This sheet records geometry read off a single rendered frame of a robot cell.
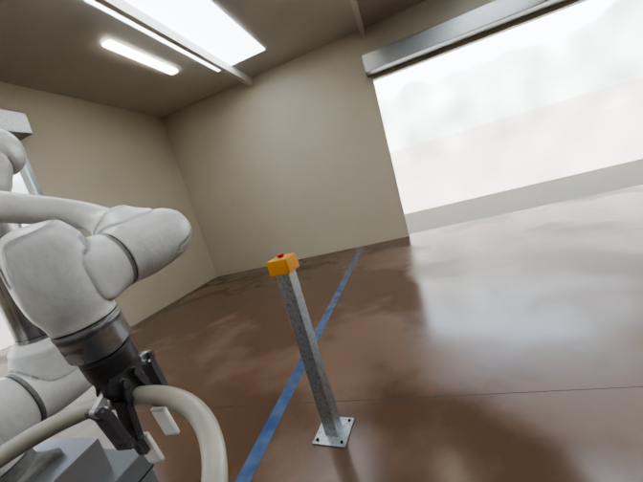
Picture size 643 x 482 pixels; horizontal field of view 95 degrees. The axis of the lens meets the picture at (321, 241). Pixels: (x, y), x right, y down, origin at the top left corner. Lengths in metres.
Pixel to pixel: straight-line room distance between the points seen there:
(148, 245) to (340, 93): 6.04
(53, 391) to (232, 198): 6.44
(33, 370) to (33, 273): 0.57
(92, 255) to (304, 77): 6.34
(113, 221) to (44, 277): 0.15
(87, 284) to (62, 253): 0.05
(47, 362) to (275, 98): 6.28
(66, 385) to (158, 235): 0.60
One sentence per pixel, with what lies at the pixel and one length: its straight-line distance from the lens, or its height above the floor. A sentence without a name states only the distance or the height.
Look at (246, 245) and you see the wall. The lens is 7.30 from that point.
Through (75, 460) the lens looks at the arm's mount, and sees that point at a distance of 1.07.
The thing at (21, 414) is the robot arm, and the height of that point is 1.04.
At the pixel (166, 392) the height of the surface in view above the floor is 1.11.
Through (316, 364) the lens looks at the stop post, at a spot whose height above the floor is 0.47.
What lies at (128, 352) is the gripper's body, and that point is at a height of 1.19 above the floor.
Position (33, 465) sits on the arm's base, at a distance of 1.12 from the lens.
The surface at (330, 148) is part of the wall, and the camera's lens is 6.35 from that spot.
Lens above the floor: 1.35
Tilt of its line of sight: 9 degrees down
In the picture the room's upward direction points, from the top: 16 degrees counter-clockwise
